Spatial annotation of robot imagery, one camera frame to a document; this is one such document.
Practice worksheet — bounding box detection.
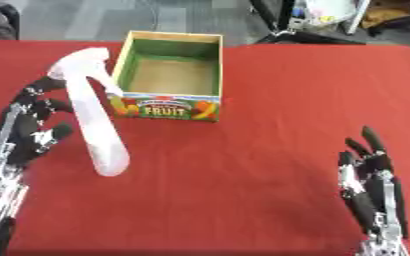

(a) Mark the white spray bottle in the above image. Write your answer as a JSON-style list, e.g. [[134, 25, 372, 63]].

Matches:
[[45, 46, 132, 178]]

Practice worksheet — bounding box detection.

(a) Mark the cardboard box with green inside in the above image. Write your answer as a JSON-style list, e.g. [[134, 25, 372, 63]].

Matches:
[[107, 30, 226, 123]]

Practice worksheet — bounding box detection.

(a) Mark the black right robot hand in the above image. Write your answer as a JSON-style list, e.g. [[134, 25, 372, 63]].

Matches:
[[336, 125, 410, 242]]

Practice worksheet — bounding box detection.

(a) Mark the white bag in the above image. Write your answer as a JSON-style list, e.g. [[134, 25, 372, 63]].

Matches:
[[294, 0, 363, 28]]

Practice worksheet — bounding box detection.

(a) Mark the brown bag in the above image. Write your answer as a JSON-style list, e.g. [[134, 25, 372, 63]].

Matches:
[[359, 0, 410, 29]]

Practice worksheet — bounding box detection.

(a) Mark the black tripod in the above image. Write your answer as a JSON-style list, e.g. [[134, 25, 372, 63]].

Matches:
[[247, 0, 368, 46]]

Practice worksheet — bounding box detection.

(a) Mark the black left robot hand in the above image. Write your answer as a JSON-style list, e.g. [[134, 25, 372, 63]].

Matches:
[[0, 76, 76, 169]]

